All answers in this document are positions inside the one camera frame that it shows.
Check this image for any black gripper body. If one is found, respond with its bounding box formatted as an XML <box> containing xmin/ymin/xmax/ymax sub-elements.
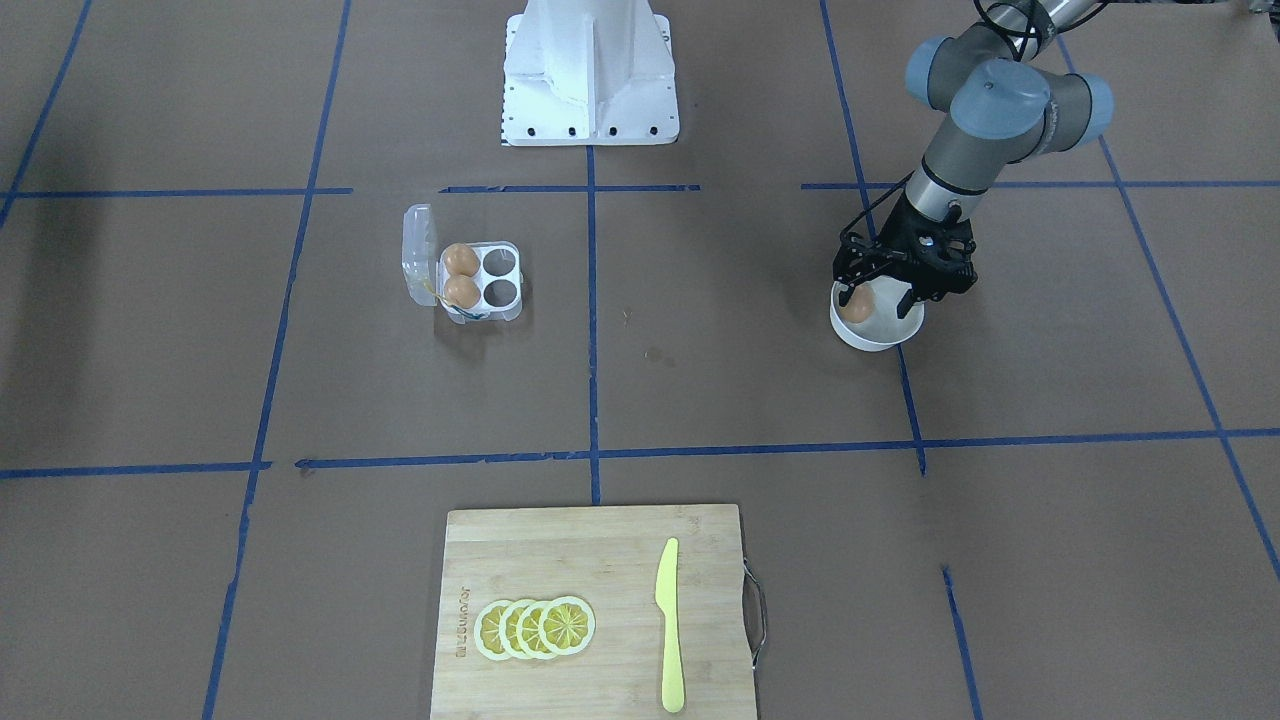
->
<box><xmin>835</xmin><ymin>196</ymin><xmax>978</xmax><ymax>301</ymax></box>

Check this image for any brown egg from bowl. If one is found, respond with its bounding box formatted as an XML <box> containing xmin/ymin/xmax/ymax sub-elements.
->
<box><xmin>836</xmin><ymin>284</ymin><xmax>876</xmax><ymax>325</ymax></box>

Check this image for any clear plastic egg box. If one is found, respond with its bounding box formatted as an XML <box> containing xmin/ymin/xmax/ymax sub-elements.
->
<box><xmin>399</xmin><ymin>204</ymin><xmax>525</xmax><ymax>325</ymax></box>

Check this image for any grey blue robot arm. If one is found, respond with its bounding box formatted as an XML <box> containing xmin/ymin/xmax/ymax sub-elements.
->
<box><xmin>833</xmin><ymin>1</ymin><xmax>1115</xmax><ymax>318</ymax></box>

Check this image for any brown egg in box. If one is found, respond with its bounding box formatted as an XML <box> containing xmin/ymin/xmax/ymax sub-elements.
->
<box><xmin>442</xmin><ymin>243</ymin><xmax>481</xmax><ymax>277</ymax></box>
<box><xmin>443</xmin><ymin>275</ymin><xmax>483</xmax><ymax>310</ymax></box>

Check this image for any white ceramic bowl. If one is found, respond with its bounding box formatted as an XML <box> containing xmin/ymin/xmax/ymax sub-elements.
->
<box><xmin>829</xmin><ymin>275</ymin><xmax>925</xmax><ymax>352</ymax></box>

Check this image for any yellow plastic knife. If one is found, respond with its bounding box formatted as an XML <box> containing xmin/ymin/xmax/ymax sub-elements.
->
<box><xmin>654</xmin><ymin>537</ymin><xmax>686</xmax><ymax>714</ymax></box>

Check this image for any wooden cutting board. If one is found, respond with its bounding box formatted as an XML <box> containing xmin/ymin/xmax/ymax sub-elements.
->
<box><xmin>429</xmin><ymin>503</ymin><xmax>758</xmax><ymax>719</ymax></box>

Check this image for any yellow lemon slice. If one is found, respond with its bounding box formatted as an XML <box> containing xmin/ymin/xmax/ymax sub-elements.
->
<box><xmin>474</xmin><ymin>600</ymin><xmax>513</xmax><ymax>662</ymax></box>
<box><xmin>538</xmin><ymin>594</ymin><xmax>596</xmax><ymax>657</ymax></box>
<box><xmin>520</xmin><ymin>600</ymin><xmax>561</xmax><ymax>661</ymax></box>
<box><xmin>498</xmin><ymin>598</ymin><xmax>535</xmax><ymax>660</ymax></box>

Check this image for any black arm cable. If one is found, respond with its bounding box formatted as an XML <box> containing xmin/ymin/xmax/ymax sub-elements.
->
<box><xmin>975</xmin><ymin>0</ymin><xmax>1061</xmax><ymax>51</ymax></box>

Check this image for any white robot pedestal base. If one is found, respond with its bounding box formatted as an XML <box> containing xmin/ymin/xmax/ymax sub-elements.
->
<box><xmin>500</xmin><ymin>1</ymin><xmax>681</xmax><ymax>147</ymax></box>

